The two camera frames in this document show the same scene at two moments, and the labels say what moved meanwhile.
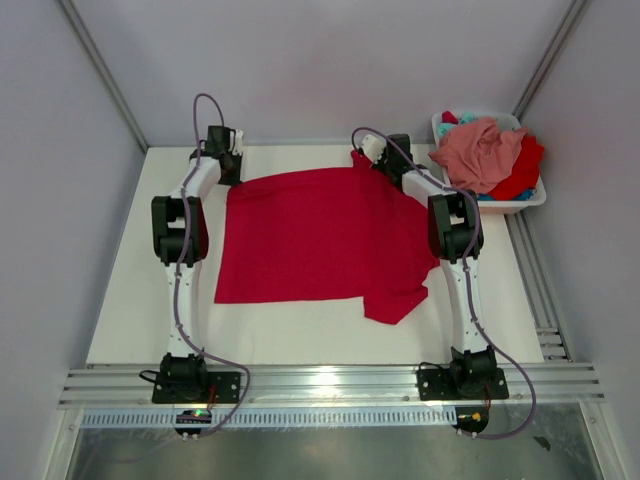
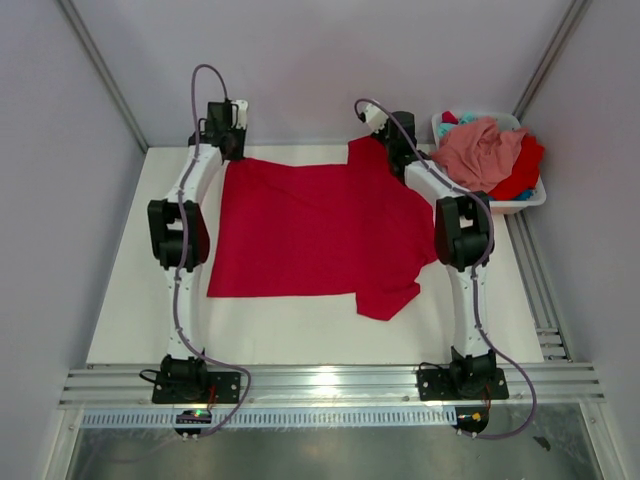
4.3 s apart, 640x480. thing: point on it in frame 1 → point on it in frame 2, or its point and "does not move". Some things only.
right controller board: x=473 y=419 does not move
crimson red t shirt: x=341 y=235 does not move
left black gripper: x=235 y=179 → x=239 y=154
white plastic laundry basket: x=495 y=207 does not move
